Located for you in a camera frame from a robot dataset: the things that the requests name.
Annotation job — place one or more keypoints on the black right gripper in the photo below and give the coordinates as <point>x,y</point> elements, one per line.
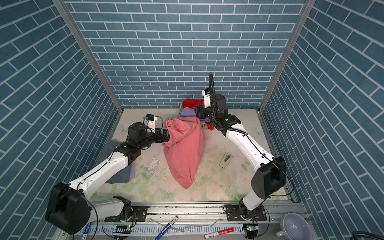
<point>200,112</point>

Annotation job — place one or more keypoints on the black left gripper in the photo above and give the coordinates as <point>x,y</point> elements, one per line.
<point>164,138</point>

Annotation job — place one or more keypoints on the light green perforated plastic basket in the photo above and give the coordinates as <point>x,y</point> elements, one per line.
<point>205,124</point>

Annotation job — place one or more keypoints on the pink t shirt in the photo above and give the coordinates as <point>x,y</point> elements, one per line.
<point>184,150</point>

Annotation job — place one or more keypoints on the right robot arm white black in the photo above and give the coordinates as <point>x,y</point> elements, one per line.
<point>270,172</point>

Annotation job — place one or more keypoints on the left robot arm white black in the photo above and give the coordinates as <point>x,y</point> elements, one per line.
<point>69,207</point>

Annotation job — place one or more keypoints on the lavender t shirt in basket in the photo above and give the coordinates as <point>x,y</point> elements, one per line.
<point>187,112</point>

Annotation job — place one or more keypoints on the red t shirt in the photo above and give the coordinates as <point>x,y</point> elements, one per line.
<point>190,103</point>

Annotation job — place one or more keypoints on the small grey stapler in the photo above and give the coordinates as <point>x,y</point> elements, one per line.
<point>226,160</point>

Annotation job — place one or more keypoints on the folded dark grey t shirt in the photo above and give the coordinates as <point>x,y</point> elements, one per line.
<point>117,173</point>

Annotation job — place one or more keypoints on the metal tweezers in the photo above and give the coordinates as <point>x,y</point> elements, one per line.
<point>188,227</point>

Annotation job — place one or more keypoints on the blue marker pen centre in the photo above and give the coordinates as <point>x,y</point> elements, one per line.
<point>166,228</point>

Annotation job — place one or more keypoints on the red marker pen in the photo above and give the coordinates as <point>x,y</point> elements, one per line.
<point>219,233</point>

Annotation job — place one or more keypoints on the white cup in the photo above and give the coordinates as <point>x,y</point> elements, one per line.
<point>294,227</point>

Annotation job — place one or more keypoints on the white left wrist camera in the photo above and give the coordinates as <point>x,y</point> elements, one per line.
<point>150,120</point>

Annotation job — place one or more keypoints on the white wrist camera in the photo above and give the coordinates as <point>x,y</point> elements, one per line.
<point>207,97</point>
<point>150,120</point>

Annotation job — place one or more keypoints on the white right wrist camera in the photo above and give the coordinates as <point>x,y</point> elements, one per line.
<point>207,97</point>

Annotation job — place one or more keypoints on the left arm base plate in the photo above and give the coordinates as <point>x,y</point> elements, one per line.
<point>137,214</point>

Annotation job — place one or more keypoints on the white slotted cable duct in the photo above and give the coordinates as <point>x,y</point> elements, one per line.
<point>152,230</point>

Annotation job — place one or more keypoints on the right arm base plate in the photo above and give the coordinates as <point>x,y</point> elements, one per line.
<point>236,213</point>

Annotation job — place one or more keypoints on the aluminium mounting rail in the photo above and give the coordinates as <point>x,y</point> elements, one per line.
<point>196,213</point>

